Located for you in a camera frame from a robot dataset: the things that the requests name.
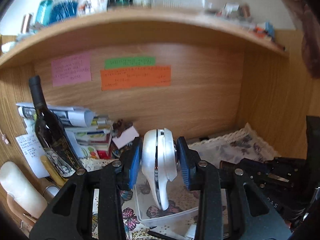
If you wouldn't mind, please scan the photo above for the blue glass bottle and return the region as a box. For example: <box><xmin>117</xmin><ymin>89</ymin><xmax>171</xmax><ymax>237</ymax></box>
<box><xmin>49</xmin><ymin>0</ymin><xmax>78</xmax><ymax>24</ymax></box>

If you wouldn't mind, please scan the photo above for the dark wine bottle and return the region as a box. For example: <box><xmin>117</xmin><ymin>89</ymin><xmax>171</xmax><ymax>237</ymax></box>
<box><xmin>29</xmin><ymin>75</ymin><xmax>81</xmax><ymax>179</ymax></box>

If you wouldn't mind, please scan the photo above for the white handheld massager device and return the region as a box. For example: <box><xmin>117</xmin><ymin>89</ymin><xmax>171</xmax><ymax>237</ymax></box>
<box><xmin>141</xmin><ymin>128</ymin><xmax>177</xmax><ymax>210</ymax></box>

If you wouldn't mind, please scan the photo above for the green paper note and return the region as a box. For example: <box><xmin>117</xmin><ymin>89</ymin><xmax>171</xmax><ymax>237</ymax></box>
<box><xmin>105</xmin><ymin>56</ymin><xmax>156</xmax><ymax>70</ymax></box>

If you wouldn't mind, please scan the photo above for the stack of books and papers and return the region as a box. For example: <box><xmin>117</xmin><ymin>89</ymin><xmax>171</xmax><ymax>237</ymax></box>
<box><xmin>16</xmin><ymin>101</ymin><xmax>133</xmax><ymax>160</ymax></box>

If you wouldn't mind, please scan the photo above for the white cylindrical container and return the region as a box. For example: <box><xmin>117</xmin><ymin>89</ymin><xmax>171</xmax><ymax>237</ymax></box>
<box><xmin>1</xmin><ymin>161</ymin><xmax>47</xmax><ymax>218</ymax></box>

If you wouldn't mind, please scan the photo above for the black and gold tube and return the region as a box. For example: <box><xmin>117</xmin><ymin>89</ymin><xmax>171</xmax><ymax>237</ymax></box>
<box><xmin>219</xmin><ymin>161</ymin><xmax>244</xmax><ymax>176</ymax></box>

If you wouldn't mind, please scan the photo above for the wooden shelf board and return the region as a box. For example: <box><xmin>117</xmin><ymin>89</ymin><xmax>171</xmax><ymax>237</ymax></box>
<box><xmin>1</xmin><ymin>8</ymin><xmax>288</xmax><ymax>69</ymax></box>

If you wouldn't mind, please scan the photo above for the pink paper note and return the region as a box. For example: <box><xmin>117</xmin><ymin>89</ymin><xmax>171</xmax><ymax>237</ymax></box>
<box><xmin>51</xmin><ymin>52</ymin><xmax>92</xmax><ymax>87</ymax></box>

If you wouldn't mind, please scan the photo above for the orange paper note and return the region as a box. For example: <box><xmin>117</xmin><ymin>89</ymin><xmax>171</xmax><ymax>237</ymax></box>
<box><xmin>100</xmin><ymin>66</ymin><xmax>171</xmax><ymax>91</ymax></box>

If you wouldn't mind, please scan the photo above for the clear plastic storage box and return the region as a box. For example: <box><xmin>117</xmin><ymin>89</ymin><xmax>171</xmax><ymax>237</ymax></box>
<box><xmin>134</xmin><ymin>184</ymin><xmax>200</xmax><ymax>227</ymax></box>

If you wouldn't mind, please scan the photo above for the small white box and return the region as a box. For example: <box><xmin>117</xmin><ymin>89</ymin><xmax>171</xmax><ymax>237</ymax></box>
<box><xmin>112</xmin><ymin>126</ymin><xmax>139</xmax><ymax>149</ymax></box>

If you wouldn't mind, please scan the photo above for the butterfly print lace cloth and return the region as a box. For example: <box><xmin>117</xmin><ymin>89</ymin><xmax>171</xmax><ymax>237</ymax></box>
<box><xmin>74</xmin><ymin>129</ymin><xmax>290</xmax><ymax>239</ymax></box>

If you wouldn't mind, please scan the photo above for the white handwritten paper note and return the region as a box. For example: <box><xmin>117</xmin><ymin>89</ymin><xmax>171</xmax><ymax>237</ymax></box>
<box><xmin>16</xmin><ymin>133</ymin><xmax>50</xmax><ymax>178</ymax></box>

